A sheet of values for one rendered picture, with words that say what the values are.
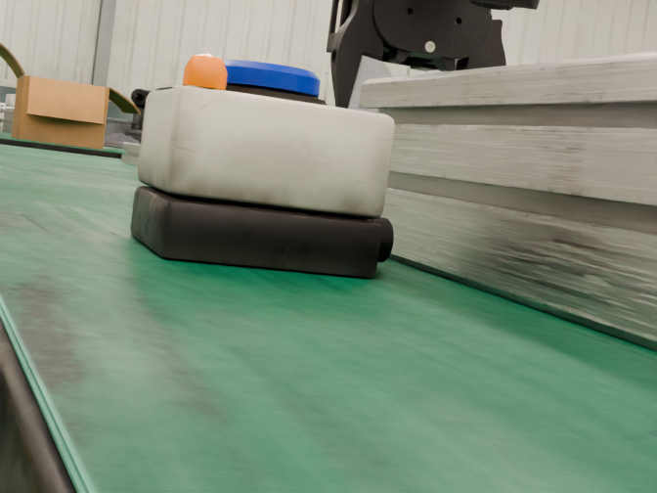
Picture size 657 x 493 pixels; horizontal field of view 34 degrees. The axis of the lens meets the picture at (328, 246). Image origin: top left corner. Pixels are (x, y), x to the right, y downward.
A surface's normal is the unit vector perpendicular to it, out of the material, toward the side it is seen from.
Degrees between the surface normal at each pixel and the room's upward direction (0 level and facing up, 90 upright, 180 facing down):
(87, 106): 69
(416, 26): 90
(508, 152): 90
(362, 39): 90
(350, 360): 0
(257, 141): 90
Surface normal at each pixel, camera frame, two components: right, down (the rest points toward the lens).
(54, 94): 0.36, -0.34
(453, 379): 0.13, -0.99
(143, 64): 0.37, 0.12
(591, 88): -0.94, -0.10
